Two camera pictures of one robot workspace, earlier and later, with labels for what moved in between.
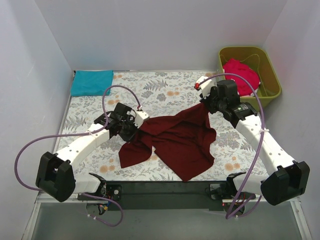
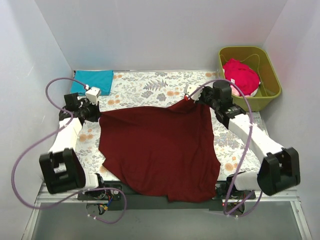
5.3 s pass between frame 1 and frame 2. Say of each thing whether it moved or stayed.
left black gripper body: moved
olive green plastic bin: stayed
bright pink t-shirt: stayed
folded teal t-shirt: stayed
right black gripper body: stayed
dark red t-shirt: moved
